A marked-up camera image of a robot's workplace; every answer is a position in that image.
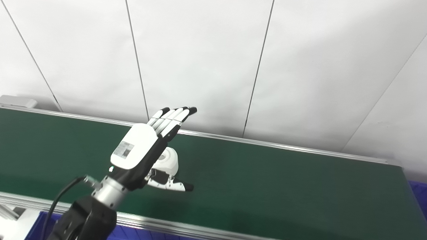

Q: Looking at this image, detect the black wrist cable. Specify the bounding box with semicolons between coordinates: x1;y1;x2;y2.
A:
40;177;100;240

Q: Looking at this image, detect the grey conveyor motor box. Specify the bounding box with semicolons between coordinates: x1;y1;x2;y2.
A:
0;95;38;109

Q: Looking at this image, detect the white plastic part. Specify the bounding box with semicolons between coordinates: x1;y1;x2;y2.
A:
155;147;179;175

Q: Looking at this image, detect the aluminium conveyor leg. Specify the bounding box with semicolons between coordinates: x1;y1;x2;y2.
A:
0;203;20;220

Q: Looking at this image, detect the green conveyor belt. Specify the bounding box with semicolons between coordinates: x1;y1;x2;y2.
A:
0;105;404;240
0;107;427;240

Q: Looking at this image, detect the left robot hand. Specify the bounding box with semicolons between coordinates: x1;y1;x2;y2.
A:
110;107;198;192

